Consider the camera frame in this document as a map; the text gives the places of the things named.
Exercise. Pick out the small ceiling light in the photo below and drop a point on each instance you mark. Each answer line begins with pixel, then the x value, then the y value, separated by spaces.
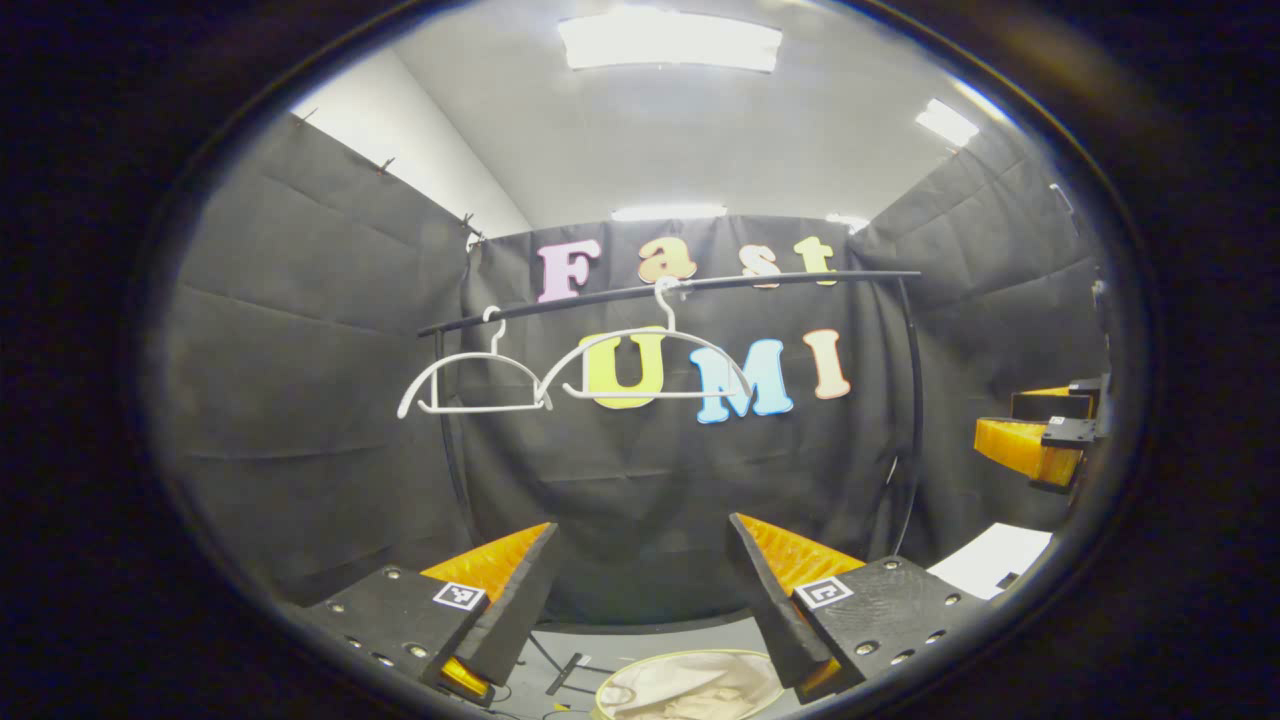
pixel 947 122

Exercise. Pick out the cream laundry hamper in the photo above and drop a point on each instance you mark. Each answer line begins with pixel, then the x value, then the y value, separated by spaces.
pixel 745 665

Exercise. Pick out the black clothes rack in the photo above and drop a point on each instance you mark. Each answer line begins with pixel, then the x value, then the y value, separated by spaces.
pixel 780 280

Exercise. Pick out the large ceiling light panel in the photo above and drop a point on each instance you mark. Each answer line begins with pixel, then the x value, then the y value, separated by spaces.
pixel 670 42

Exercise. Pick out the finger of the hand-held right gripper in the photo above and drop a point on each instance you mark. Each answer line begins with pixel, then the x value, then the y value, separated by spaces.
pixel 1050 407
pixel 1070 432

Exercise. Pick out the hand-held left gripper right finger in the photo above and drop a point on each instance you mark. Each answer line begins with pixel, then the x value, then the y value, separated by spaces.
pixel 770 610

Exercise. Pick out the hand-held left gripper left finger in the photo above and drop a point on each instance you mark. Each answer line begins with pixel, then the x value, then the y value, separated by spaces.
pixel 520 600

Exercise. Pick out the white board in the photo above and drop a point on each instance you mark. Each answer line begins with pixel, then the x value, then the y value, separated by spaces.
pixel 985 560

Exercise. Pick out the long ceiling strip light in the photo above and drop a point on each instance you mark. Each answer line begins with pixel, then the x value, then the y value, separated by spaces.
pixel 668 212

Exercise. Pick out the white plastic hanger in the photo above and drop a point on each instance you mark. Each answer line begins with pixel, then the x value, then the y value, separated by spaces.
pixel 470 357
pixel 640 333

